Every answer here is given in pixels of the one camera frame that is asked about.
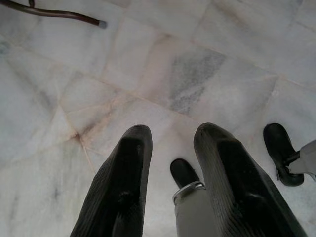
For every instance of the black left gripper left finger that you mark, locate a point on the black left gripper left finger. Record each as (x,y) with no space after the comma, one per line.
(118,192)

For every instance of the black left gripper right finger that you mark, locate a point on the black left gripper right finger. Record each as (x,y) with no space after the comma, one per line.
(242,192)

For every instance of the grey robot left leg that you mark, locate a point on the grey robot left leg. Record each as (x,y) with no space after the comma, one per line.
(195,214)

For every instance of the grey robot leg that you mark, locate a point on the grey robot leg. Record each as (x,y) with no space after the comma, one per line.
(304,160)
(195,214)

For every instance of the black robot right foot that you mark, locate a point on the black robot right foot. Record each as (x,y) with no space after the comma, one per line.
(277,145)

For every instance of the black robot foot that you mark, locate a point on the black robot foot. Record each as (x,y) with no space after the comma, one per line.
(184,172)
(277,145)

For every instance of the black robot left foot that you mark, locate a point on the black robot left foot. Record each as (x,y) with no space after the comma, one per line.
(184,172)

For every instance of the grey robot right leg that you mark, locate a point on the grey robot right leg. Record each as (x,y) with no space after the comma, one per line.
(304,160)

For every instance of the dark brown curved chair leg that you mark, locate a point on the dark brown curved chair leg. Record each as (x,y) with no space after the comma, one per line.
(61,13)

